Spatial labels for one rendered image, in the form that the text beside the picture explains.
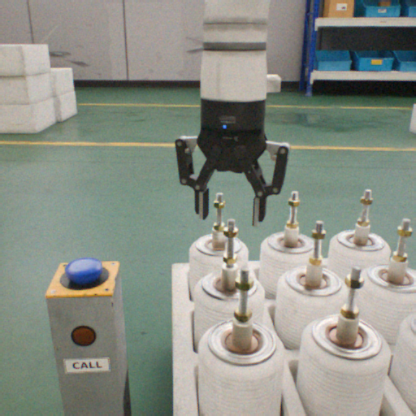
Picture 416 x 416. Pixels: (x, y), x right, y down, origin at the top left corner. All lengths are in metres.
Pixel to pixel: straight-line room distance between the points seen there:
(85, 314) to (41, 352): 0.44
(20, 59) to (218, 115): 2.52
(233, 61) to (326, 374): 0.34
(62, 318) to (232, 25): 0.35
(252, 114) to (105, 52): 5.37
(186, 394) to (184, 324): 0.13
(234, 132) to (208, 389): 0.28
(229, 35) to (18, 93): 2.58
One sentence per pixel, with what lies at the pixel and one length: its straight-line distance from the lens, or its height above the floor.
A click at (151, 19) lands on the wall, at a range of 5.68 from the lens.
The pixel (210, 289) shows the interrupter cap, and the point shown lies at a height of 0.25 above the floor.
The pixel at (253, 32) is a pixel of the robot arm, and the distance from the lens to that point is 0.47.
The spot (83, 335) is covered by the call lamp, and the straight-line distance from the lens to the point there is 0.49.
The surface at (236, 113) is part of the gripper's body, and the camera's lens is 0.47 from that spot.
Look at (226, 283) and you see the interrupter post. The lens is 0.57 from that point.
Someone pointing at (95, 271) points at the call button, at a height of 0.33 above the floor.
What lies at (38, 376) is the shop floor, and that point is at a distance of 0.87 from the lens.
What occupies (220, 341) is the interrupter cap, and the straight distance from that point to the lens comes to 0.49.
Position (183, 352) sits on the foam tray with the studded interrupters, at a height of 0.18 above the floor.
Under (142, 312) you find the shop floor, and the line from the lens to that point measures 0.98.
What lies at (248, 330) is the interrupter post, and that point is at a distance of 0.47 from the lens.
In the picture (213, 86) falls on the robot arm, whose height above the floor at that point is 0.51.
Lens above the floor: 0.56
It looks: 21 degrees down
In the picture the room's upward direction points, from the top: straight up
